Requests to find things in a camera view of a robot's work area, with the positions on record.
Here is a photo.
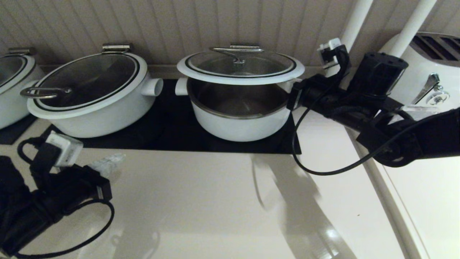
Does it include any white round pole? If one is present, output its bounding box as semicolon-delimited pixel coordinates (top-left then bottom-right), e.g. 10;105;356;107
394;0;437;58
325;0;374;78

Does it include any black camera cable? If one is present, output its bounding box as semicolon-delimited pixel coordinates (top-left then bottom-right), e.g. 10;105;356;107
292;47;460;176
14;138;115;259

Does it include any clear acrylic sign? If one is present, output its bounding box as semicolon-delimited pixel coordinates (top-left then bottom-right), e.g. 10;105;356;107
399;104;442;121

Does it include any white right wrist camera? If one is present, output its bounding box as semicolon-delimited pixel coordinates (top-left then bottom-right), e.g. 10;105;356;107
318;38;342;69

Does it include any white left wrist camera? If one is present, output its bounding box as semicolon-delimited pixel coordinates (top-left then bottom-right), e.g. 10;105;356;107
45;131;84;168

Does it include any glass lid white rim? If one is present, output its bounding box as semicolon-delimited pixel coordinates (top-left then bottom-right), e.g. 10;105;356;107
0;55;37;97
20;53;148;119
176;45;305;86

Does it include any black glass cooktop panel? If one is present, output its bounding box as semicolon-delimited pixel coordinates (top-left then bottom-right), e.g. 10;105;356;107
42;79;302;154
0;115;39;145

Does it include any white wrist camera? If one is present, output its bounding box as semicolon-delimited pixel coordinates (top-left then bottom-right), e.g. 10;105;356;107
318;38;342;69
45;131;84;168

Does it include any white toaster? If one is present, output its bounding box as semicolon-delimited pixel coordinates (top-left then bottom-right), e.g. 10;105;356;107
379;32;460;108

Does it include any white pot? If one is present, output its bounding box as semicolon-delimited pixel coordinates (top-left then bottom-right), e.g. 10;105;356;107
27;77;164;138
0;67;47;130
175;77;300;142

